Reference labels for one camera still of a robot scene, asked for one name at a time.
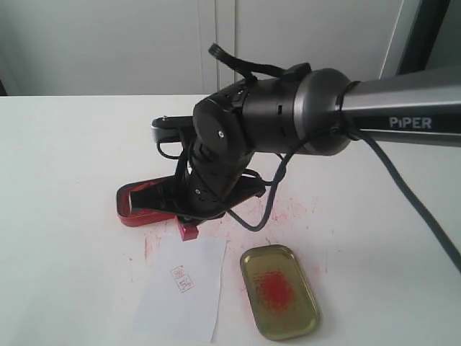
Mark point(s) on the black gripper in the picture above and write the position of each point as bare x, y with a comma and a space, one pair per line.
197, 197

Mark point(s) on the red plastic stamp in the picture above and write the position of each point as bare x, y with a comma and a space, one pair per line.
187, 232

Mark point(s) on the red ink pad tin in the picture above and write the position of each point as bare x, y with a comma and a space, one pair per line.
143, 216

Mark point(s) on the white paper sheet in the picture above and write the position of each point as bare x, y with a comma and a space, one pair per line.
182, 295

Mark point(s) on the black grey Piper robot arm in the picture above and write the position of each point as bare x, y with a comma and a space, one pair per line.
290, 111

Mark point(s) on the gold metal tin lid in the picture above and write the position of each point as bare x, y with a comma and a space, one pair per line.
281, 300

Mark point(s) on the white cabinet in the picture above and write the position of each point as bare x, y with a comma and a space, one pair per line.
161, 47

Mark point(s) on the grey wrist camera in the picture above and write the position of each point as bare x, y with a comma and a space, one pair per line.
173, 129

